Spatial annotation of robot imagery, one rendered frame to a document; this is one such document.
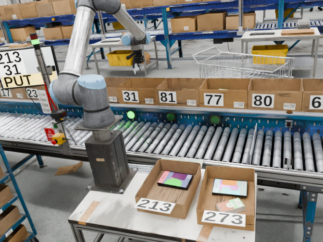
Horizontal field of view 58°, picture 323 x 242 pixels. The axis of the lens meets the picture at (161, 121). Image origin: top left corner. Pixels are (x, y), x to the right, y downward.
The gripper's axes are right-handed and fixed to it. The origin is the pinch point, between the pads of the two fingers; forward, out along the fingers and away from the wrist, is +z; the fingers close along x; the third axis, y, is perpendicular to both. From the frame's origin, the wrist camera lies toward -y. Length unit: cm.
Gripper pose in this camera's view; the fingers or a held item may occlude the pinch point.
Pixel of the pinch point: (137, 71)
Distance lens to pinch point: 268.1
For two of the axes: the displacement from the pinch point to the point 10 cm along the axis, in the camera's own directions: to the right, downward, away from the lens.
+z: 1.0, 8.9, 4.4
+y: 9.3, 0.7, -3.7
